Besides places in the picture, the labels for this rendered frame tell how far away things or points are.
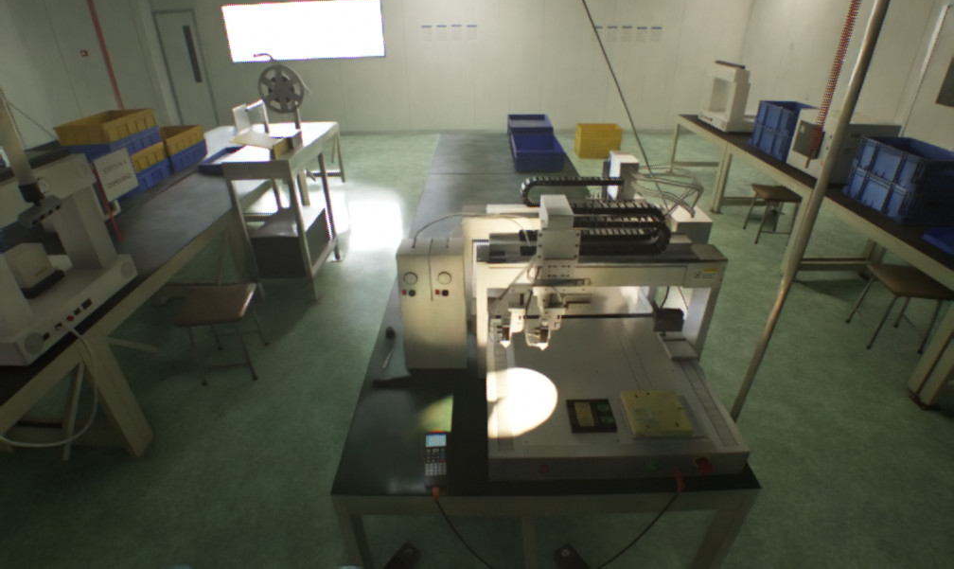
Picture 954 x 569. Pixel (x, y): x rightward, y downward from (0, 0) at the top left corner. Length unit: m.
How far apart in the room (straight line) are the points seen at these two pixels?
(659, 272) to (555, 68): 7.03
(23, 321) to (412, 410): 1.59
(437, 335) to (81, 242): 1.78
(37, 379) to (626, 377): 2.19
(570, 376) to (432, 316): 0.50
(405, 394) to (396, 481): 0.35
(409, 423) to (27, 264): 1.82
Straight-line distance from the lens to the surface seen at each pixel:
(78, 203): 2.66
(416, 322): 1.63
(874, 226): 3.80
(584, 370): 1.61
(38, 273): 2.70
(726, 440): 1.52
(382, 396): 1.67
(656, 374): 1.65
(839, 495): 2.80
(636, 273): 1.53
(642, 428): 1.41
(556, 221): 1.28
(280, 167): 3.32
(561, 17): 8.36
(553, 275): 1.33
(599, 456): 1.37
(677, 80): 8.96
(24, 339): 2.41
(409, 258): 1.50
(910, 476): 3.10
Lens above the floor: 1.89
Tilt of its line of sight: 29 degrees down
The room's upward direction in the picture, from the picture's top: 1 degrees counter-clockwise
